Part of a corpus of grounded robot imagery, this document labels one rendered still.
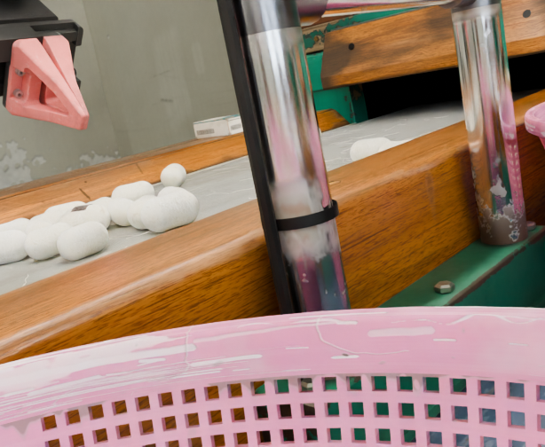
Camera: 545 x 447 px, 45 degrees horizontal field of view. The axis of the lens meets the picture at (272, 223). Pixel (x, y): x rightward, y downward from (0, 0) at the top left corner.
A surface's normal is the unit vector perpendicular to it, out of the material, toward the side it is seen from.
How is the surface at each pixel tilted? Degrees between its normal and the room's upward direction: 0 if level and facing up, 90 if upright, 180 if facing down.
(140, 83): 90
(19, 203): 45
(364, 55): 67
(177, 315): 90
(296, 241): 90
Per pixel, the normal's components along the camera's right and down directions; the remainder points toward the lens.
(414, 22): -0.68, -0.11
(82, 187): 0.38, -0.68
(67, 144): 0.70, 0.02
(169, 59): -0.72, 0.28
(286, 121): 0.05, 0.20
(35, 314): -0.19, -0.96
